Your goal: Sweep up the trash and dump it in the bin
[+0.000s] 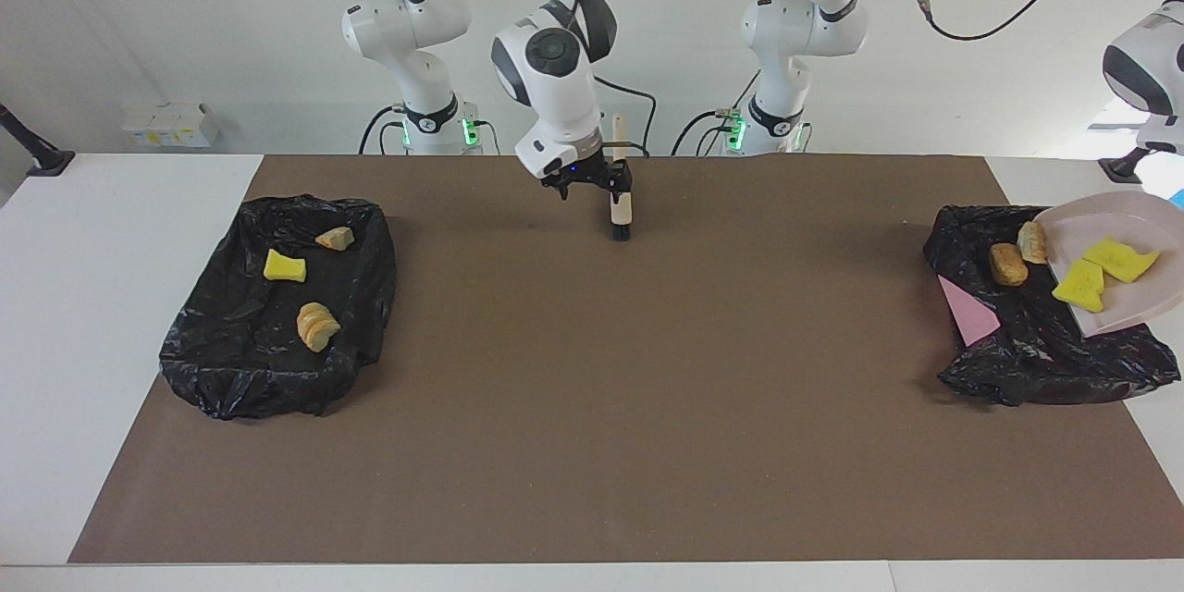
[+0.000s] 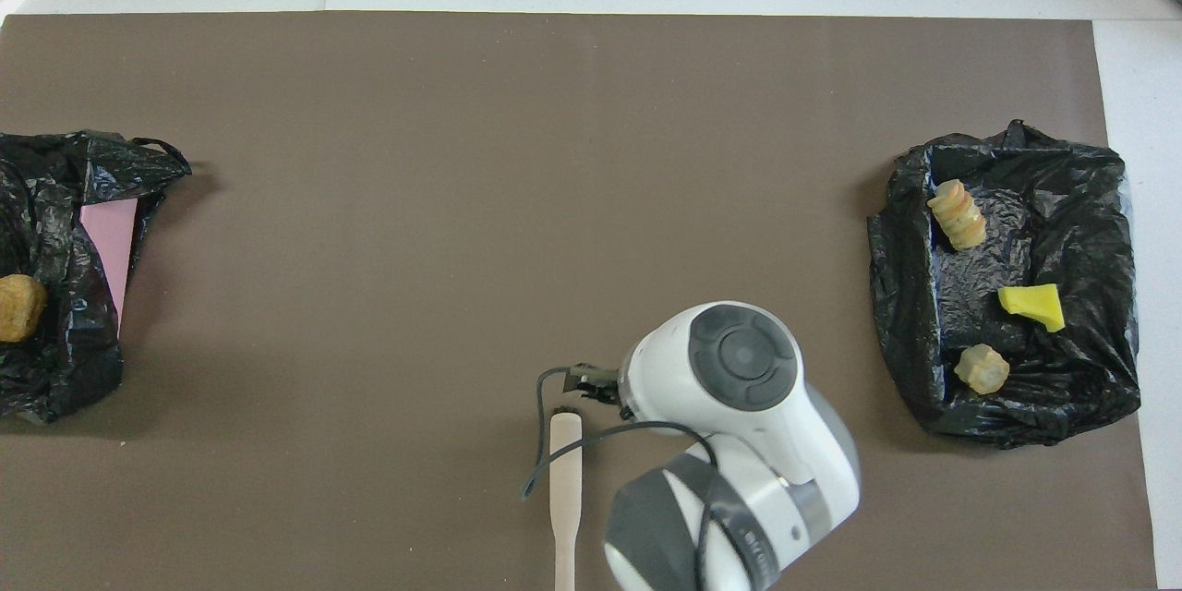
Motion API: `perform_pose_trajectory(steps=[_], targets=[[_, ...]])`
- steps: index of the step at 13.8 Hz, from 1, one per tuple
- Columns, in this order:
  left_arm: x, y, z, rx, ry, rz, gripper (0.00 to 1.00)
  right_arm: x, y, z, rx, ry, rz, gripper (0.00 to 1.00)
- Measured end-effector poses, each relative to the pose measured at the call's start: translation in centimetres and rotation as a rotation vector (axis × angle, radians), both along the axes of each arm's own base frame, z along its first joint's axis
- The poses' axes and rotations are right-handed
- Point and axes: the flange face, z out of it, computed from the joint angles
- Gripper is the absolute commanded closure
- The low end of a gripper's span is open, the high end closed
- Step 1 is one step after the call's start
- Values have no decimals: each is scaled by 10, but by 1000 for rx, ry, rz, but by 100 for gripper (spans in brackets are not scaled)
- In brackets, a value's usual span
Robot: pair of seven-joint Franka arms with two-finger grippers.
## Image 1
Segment large pale layered chunk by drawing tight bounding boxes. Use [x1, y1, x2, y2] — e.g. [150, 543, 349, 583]
[296, 302, 341, 353]

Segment black base cable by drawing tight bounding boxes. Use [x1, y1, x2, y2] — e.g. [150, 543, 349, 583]
[672, 108, 741, 155]
[359, 105, 408, 155]

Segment beige plastic dustpan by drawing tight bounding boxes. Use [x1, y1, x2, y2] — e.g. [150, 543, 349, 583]
[1033, 191, 1184, 339]

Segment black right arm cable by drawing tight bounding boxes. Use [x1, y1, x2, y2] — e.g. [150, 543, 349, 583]
[328, 0, 658, 158]

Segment brown nugget chunk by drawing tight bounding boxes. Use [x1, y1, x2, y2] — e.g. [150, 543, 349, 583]
[988, 242, 1030, 287]

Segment brown table mat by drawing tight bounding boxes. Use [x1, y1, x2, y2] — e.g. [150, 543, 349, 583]
[68, 154, 1184, 565]

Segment beige brush black bristles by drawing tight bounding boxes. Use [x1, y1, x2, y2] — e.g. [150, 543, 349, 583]
[606, 113, 635, 242]

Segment notched yellow sponge piece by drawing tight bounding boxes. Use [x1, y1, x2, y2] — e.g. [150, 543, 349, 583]
[1082, 238, 1161, 284]

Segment pale yellow jagged chunk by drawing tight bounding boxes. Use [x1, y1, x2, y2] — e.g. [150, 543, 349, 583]
[1017, 220, 1051, 265]

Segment black stand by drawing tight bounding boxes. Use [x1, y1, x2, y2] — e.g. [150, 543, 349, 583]
[1098, 146, 1153, 184]
[0, 102, 77, 178]

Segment white cardboard box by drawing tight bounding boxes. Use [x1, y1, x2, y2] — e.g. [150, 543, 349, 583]
[121, 102, 220, 149]

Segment black trash bag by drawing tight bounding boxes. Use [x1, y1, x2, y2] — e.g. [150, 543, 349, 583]
[922, 203, 1182, 407]
[158, 194, 398, 421]

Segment pink bin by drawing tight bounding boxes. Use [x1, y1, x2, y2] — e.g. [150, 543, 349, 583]
[938, 275, 1002, 348]

